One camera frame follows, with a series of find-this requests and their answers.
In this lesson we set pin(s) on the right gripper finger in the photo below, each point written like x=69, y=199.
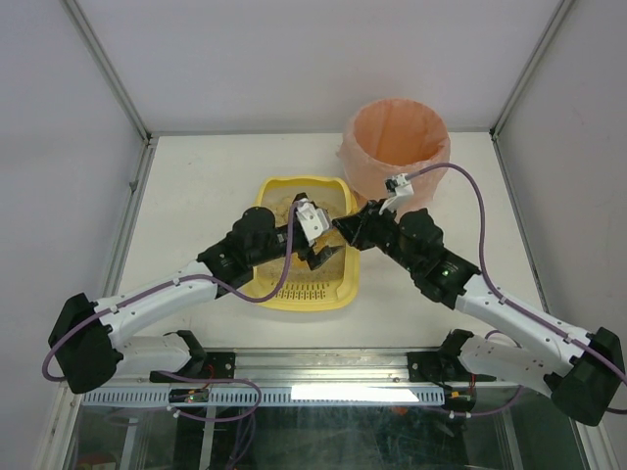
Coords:
x=353, y=223
x=352, y=234

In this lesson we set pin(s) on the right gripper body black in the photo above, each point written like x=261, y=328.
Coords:
x=362, y=223

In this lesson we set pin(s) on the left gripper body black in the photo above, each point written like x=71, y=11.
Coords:
x=308, y=243

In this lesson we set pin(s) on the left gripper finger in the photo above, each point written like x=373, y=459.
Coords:
x=315, y=260
x=300, y=198

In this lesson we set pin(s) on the yellow litter box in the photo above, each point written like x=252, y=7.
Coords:
x=317, y=296

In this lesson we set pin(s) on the yellow litter scoop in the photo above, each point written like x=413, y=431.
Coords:
x=331, y=238

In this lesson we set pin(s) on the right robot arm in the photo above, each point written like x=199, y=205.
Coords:
x=578, y=370

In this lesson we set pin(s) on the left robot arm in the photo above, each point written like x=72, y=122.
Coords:
x=85, y=345

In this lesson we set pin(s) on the cat litter sand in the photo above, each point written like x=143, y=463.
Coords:
x=279, y=201

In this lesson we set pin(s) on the orange lined trash bin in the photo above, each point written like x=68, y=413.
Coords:
x=388, y=137

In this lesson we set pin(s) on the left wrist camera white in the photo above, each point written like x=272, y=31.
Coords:
x=314, y=221

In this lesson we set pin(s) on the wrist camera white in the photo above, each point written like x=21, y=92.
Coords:
x=399, y=191
x=314, y=221

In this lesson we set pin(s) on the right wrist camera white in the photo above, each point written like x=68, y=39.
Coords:
x=399, y=191

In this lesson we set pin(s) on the aluminium mounting rail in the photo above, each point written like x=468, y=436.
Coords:
x=386, y=366

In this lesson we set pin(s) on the white slotted cable duct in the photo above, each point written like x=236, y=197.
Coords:
x=301, y=395

